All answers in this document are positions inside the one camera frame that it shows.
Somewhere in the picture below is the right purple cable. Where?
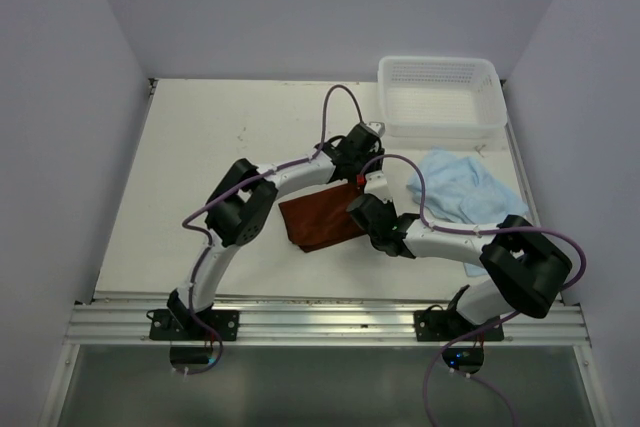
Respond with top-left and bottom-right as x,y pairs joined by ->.
359,154 -> 589,427

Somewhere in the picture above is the light blue towel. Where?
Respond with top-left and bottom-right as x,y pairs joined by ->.
404,148 -> 529,278

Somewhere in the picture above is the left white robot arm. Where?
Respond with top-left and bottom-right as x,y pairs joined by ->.
167,122 -> 385,340

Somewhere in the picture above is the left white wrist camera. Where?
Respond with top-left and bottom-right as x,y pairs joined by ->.
366,122 -> 386,138

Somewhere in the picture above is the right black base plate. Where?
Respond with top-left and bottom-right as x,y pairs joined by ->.
413,305 -> 505,342

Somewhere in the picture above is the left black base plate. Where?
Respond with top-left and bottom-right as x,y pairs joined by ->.
146,309 -> 240,342

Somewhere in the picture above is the rust brown towel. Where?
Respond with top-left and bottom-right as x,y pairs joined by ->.
279,183 -> 365,253

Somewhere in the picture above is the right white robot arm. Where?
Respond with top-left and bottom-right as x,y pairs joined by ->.
347,194 -> 572,340

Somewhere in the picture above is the white plastic basket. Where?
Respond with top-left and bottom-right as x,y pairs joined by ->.
377,56 -> 508,139

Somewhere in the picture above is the aluminium mounting rail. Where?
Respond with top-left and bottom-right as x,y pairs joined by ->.
64,297 -> 590,347

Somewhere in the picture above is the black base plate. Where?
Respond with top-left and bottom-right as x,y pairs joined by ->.
413,305 -> 505,342
146,309 -> 240,342

